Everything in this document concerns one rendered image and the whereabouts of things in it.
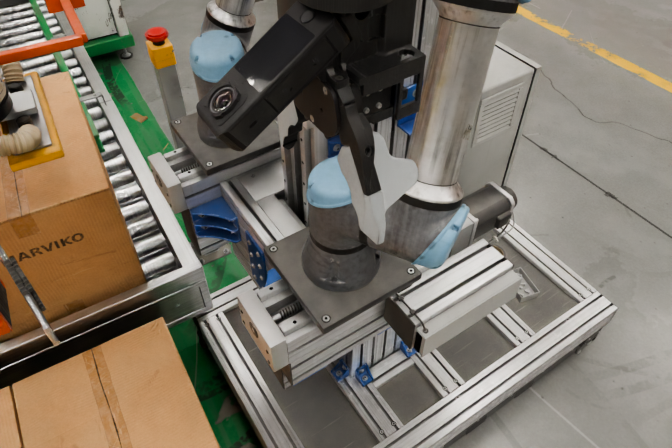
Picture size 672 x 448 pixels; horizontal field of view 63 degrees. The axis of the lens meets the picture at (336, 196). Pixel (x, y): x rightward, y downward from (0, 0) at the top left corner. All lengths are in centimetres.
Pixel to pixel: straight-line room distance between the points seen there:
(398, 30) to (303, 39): 8
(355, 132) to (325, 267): 62
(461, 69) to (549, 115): 263
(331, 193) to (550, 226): 194
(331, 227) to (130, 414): 82
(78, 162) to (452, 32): 106
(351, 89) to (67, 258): 125
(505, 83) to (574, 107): 229
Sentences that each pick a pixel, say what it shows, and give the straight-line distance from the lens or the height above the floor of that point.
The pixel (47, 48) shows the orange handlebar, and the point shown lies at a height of 128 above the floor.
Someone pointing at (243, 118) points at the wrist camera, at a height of 165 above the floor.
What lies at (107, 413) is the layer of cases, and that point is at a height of 54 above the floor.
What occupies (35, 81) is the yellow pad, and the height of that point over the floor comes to 117.
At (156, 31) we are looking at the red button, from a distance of 187.
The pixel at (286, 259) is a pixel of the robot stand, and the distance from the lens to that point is 108.
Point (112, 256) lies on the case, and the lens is 161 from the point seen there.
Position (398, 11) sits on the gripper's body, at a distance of 42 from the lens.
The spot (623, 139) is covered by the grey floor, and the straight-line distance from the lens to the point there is 338.
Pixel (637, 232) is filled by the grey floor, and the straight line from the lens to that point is 286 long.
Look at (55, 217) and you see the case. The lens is 148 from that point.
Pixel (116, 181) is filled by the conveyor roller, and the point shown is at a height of 54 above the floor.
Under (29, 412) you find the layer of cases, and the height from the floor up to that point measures 54.
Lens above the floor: 187
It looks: 44 degrees down
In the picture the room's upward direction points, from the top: straight up
